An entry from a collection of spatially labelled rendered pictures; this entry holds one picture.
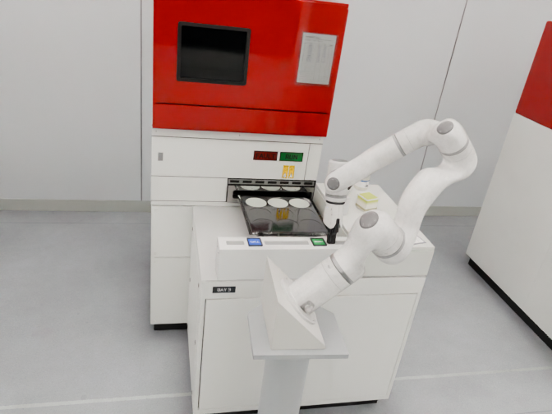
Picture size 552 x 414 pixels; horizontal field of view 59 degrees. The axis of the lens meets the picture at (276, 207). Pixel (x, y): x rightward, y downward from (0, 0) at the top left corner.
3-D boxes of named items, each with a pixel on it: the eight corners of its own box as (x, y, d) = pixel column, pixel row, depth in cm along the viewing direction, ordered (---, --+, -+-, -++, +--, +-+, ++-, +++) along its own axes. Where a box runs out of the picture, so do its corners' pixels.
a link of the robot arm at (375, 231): (356, 290, 163) (415, 248, 159) (329, 264, 152) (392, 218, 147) (342, 265, 172) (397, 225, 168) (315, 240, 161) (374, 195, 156)
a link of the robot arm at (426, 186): (354, 237, 162) (374, 259, 172) (379, 253, 153) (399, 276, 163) (446, 124, 166) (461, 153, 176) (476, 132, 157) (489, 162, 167)
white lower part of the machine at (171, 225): (151, 265, 333) (153, 153, 297) (269, 264, 352) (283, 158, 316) (149, 336, 272) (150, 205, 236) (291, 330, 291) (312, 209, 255)
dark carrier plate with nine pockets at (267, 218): (241, 197, 239) (241, 195, 239) (308, 198, 247) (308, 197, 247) (251, 232, 209) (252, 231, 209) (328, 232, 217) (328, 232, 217)
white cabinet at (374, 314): (186, 334, 277) (191, 206, 241) (345, 327, 300) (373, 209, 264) (191, 430, 222) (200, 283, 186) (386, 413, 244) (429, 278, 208)
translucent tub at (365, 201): (354, 206, 229) (356, 193, 226) (366, 204, 233) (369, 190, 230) (364, 213, 223) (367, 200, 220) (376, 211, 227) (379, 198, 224)
